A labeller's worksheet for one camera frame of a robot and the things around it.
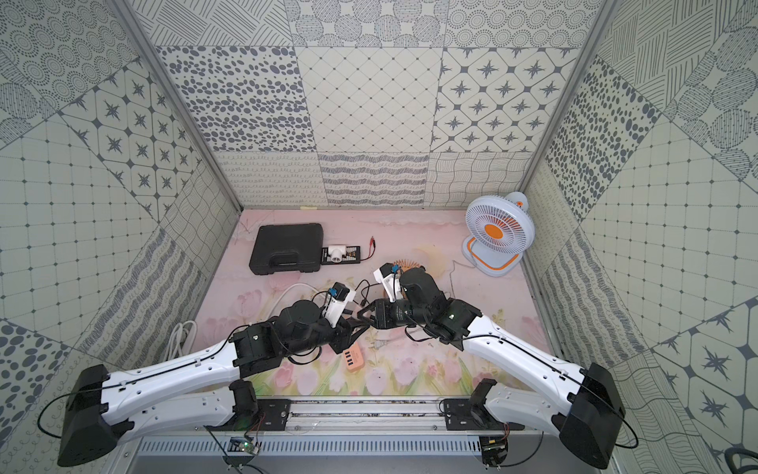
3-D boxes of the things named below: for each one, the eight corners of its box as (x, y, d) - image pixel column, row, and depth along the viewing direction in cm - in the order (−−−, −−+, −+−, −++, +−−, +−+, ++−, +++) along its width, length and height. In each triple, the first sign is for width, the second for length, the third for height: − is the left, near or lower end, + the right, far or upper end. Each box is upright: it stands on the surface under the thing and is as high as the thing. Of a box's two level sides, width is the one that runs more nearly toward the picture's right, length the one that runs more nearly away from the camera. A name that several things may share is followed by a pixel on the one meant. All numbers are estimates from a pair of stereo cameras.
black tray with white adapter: (321, 266, 105) (318, 258, 101) (323, 252, 109) (321, 244, 105) (360, 266, 105) (359, 258, 101) (361, 253, 109) (360, 244, 105)
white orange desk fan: (464, 280, 102) (485, 225, 80) (456, 241, 114) (473, 183, 91) (511, 280, 102) (546, 225, 80) (499, 241, 114) (527, 183, 91)
